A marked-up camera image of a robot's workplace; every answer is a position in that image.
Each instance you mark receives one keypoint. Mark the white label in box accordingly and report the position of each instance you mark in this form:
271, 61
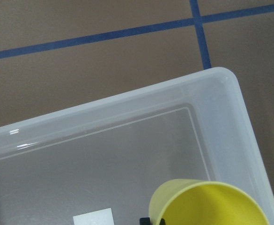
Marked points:
100, 217

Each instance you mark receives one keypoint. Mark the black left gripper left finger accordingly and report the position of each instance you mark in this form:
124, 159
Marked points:
144, 221

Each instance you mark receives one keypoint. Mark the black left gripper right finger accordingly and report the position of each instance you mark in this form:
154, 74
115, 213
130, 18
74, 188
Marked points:
162, 221

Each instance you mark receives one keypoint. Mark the yellow plastic cup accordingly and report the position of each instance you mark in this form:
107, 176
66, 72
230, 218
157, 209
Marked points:
198, 202

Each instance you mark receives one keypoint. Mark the clear plastic storage box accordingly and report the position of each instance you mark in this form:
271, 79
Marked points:
115, 152

